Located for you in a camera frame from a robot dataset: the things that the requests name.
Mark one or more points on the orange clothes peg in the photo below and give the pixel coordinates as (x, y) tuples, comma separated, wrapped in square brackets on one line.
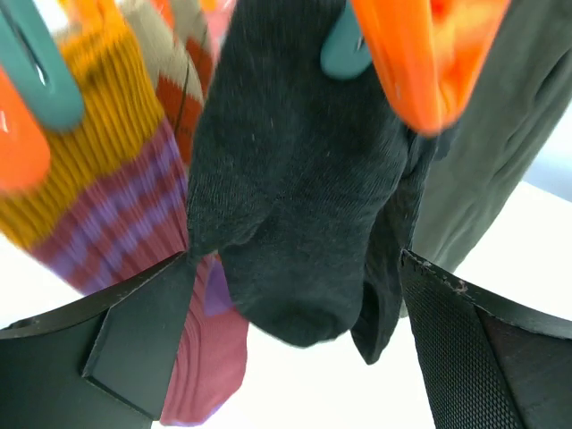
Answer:
[(428, 54)]

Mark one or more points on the black sock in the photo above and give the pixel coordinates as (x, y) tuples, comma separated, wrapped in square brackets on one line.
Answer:
[(289, 175), (392, 233)]

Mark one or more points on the teal clothes peg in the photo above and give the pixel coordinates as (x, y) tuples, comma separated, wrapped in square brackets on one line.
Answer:
[(344, 54)]

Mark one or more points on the olive green hanging garment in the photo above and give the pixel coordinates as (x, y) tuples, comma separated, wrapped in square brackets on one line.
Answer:
[(522, 92)]

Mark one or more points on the maroon purple orange hanging sock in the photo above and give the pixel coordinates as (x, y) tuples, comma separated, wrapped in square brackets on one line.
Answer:
[(113, 205)]

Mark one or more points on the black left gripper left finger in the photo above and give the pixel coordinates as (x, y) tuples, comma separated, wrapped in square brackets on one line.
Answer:
[(104, 361)]

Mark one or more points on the beige argyle sock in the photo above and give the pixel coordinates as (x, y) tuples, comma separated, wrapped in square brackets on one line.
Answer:
[(174, 41)]

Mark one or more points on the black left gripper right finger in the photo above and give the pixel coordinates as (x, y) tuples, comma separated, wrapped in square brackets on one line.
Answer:
[(487, 361)]

